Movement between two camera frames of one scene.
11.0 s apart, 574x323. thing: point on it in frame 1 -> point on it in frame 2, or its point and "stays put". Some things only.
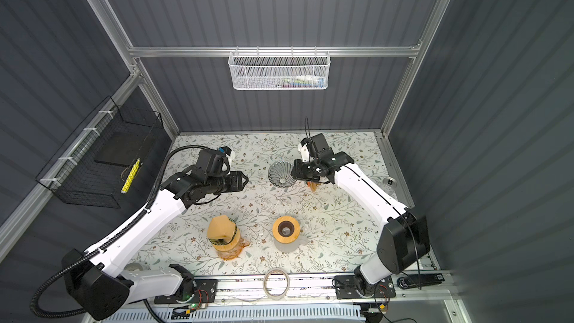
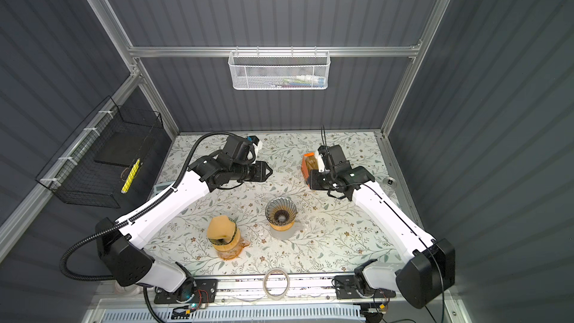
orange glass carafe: [230, 255] stays put
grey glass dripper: [280, 175] -> [281, 211]
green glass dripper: [222, 241] stays put
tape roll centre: [270, 295] stays put
